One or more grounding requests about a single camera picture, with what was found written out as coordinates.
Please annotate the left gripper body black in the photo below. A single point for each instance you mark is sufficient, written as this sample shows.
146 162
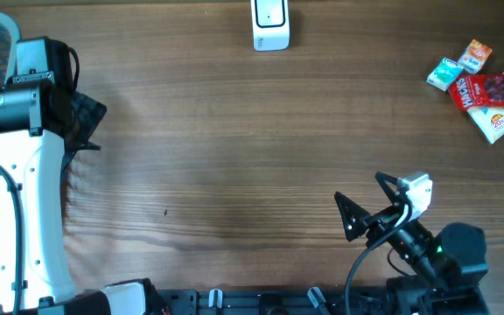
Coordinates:
88 114

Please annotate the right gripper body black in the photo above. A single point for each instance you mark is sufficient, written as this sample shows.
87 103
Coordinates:
383 221

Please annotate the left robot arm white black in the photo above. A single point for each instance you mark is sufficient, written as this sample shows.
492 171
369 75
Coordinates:
37 115

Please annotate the orange tissue pack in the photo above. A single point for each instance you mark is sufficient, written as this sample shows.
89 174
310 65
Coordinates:
474 56

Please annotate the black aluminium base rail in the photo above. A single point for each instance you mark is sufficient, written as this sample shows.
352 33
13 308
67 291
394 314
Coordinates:
274 302

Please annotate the red snack packet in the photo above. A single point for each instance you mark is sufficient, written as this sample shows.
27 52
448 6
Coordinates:
478 90

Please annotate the white barcode scanner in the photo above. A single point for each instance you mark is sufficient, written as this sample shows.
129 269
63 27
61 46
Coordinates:
270 24

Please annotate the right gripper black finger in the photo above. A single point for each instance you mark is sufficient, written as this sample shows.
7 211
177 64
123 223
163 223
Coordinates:
390 187
353 216

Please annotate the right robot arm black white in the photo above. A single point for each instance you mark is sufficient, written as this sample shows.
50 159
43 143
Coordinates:
447 267

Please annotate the teal tissue pack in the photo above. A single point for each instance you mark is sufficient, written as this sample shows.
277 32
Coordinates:
444 74

